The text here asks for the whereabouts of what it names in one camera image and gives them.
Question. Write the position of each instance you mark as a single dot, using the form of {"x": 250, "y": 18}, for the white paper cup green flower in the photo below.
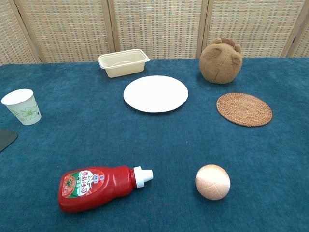
{"x": 24, "y": 108}

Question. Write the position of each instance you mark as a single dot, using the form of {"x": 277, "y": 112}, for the white round plate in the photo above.
{"x": 155, "y": 94}

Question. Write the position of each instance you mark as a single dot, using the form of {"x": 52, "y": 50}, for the peach round ball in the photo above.
{"x": 212, "y": 182}

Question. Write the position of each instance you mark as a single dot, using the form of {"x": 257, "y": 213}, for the woven rattan coaster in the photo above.
{"x": 243, "y": 110}

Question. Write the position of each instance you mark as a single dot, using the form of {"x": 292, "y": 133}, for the blue table cloth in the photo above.
{"x": 144, "y": 140}

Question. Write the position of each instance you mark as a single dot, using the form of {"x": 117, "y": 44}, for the beige plastic food container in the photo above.
{"x": 125, "y": 67}

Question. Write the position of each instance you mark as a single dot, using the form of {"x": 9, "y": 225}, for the brown plush animal toy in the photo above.
{"x": 219, "y": 62}

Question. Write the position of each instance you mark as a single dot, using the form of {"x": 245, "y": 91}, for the woven bamboo folding screen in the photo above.
{"x": 157, "y": 24}

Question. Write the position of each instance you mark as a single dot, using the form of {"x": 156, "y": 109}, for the red ketchup squeeze bottle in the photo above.
{"x": 96, "y": 188}

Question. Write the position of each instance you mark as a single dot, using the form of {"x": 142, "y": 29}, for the dark grey flat mat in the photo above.
{"x": 6, "y": 140}

